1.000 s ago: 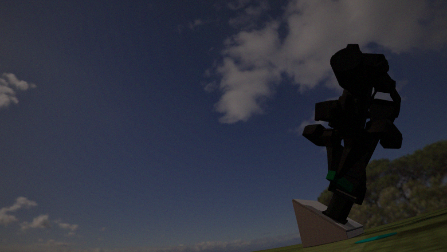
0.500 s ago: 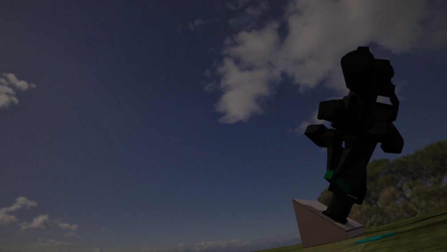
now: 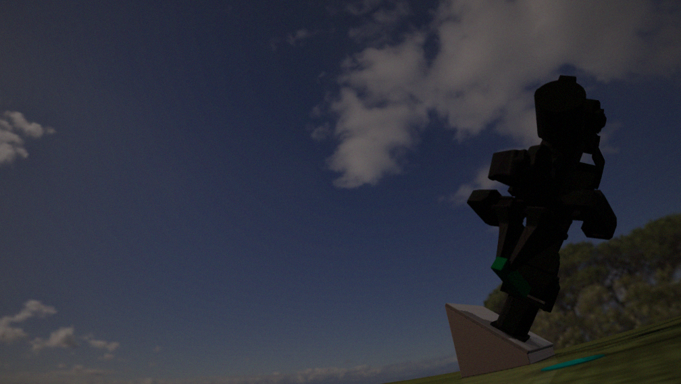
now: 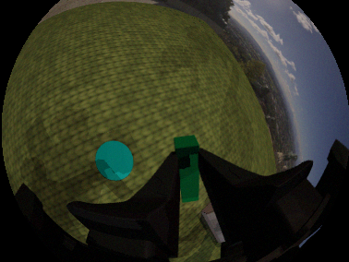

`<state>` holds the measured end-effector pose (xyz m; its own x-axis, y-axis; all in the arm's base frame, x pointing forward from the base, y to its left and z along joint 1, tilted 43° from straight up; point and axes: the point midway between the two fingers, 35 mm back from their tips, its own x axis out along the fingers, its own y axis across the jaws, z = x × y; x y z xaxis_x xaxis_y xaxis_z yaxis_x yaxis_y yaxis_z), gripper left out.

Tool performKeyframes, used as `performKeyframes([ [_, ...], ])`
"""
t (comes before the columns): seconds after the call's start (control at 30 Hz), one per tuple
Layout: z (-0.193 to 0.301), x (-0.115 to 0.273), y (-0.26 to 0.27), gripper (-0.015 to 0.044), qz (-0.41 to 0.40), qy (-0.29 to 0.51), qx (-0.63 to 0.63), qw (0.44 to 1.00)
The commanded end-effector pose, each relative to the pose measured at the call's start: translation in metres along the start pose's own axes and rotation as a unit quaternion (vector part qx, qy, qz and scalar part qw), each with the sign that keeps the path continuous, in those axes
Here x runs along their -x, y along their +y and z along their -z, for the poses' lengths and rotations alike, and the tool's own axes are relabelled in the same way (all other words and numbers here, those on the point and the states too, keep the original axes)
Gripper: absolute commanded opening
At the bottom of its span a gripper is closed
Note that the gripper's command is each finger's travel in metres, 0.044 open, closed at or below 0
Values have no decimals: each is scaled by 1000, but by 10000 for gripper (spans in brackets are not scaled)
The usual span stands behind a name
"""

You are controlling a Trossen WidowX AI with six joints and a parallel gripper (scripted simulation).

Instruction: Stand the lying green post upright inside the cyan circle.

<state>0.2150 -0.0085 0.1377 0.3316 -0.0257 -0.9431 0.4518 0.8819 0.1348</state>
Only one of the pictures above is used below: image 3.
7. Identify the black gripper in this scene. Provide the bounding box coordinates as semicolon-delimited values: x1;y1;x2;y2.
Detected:
467;153;617;272

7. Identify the dark green rectangular post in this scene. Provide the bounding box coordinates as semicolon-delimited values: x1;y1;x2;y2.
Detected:
491;256;531;299

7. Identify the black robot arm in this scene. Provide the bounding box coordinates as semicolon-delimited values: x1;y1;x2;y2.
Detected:
488;75;607;342

